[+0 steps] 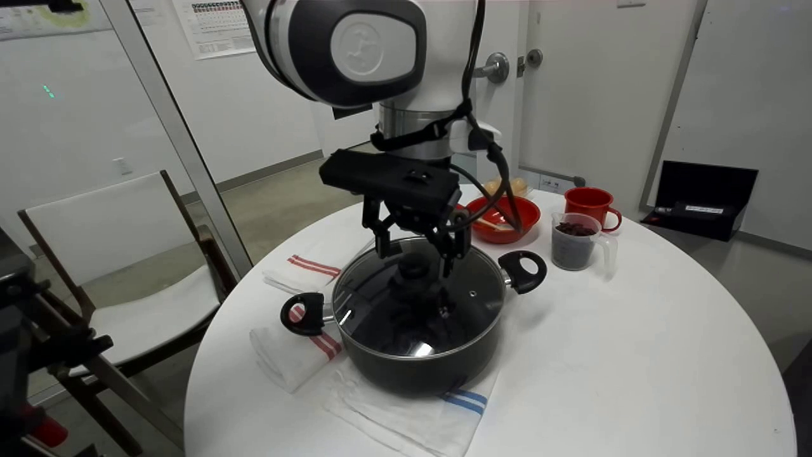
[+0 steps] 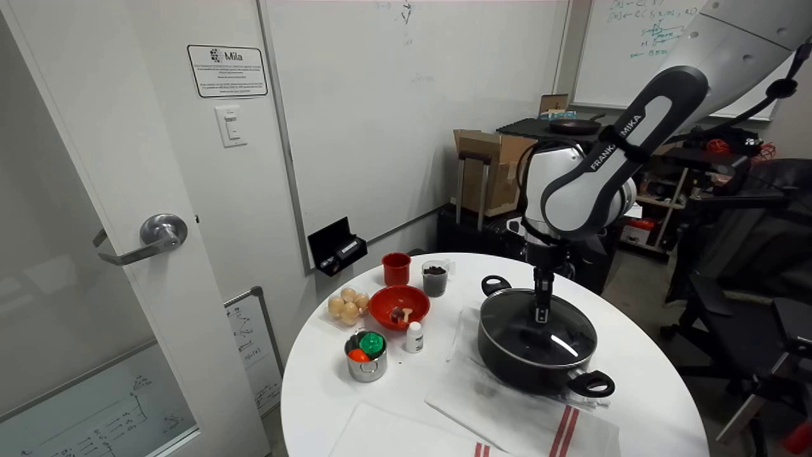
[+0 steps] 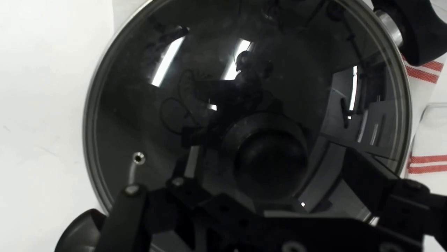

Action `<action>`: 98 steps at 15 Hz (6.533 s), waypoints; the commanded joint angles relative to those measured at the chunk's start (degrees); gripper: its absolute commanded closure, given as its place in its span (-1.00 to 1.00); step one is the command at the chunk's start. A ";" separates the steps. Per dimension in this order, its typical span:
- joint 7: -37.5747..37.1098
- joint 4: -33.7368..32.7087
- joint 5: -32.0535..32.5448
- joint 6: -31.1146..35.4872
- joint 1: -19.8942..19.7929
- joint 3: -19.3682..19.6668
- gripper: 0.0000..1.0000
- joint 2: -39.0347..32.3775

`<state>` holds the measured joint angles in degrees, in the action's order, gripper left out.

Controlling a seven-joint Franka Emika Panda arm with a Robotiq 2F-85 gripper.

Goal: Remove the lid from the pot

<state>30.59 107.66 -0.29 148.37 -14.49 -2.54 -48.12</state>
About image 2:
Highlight white door with glass panel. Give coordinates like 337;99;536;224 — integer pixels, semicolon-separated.
0;0;275;457

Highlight small white bottle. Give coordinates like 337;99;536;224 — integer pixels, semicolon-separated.
401;320;426;356

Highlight beige round food pieces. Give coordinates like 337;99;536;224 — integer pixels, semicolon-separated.
325;287;374;329

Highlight black office chair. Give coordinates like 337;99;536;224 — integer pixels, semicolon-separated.
658;155;812;457

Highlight glass pot lid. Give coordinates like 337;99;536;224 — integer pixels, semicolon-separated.
477;287;594;373

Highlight small red object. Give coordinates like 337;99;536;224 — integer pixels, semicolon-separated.
781;415;812;457

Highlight black open case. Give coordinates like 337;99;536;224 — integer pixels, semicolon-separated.
306;216;370;278

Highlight white wall sign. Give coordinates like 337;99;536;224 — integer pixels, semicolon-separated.
186;43;273;102

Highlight large cardboard box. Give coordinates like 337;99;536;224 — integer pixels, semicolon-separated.
453;127;542;217

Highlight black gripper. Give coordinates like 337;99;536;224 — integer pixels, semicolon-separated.
529;239;563;326

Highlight large blank wall whiteboard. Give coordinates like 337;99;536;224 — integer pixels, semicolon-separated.
256;0;575;274

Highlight wall whiteboard with writing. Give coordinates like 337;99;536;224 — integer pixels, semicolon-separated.
575;0;812;122

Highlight white light switch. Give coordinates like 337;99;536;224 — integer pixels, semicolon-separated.
214;102;250;149

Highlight glass cup with dark contents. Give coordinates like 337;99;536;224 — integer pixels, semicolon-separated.
420;258;453;298

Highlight black cooking pot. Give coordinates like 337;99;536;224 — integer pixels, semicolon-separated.
477;274;618;400

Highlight white towel with red stripes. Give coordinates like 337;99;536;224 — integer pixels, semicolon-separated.
426;307;625;457

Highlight metal tin with colourful items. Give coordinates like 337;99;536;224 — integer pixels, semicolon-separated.
342;329;391;386

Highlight silver door handle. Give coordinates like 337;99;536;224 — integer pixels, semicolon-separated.
92;210;191;269

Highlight red bowl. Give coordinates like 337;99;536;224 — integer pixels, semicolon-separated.
365;285;432;335

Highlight red mug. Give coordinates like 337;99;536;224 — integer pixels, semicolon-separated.
382;252;415;287

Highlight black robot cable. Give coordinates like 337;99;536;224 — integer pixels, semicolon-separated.
676;41;812;161

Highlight small cardboard box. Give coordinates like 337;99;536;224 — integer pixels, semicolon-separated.
538;92;572;113

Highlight black suitcase with handle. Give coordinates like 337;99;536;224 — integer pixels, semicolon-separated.
434;151;531;255

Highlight small leaning whiteboard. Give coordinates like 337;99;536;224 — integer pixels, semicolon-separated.
224;287;288;415

